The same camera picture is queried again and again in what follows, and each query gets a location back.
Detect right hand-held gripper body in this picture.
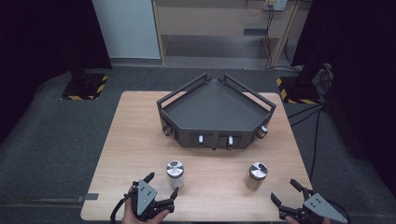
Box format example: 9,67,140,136
278,188,349,224

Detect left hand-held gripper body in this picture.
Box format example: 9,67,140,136
130,179,176,222

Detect white powder spice jar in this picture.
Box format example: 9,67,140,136
165,160,185,189

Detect brown powder spice jar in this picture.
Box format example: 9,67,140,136
244,161,269,191

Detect dark grey corner rack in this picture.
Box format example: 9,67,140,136
156,73,277,151

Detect person's left hand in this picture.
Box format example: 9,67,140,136
120,186,171,224

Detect grey tape strip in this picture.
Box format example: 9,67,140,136
77,192,100,203

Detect striped black stand base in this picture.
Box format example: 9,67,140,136
276,76,323,105
61,73,109,101

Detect black curtain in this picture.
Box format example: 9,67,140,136
0,0,112,144
292,0,396,197

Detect white panel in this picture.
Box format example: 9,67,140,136
92,0,162,60

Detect grey flat plate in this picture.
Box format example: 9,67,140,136
243,28,269,36

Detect wooden shelf unit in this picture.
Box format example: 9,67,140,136
151,0,302,68

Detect left hand-held gripper cable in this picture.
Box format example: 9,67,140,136
109,191,135,224

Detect long black floor cable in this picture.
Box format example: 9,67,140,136
288,104,327,181

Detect black socket cables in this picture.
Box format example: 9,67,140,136
263,6,301,73

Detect white wall socket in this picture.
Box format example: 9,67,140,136
264,0,289,12

